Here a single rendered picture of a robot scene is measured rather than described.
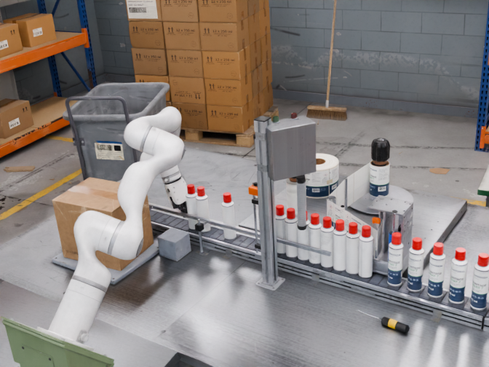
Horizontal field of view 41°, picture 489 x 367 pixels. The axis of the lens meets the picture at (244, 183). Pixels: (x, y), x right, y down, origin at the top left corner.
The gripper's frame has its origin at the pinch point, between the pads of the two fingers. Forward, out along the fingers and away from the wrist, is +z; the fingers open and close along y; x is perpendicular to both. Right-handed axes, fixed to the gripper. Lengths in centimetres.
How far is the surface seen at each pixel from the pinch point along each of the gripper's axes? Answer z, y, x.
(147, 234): 0.6, -19.2, 6.4
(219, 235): 12.2, -1.0, -15.1
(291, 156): -19, -12, -73
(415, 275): 35, -2, -99
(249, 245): 17.6, -1.5, -30.1
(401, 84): 42, 424, 82
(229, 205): -0.6, -1.5, -27.2
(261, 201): -6, -17, -57
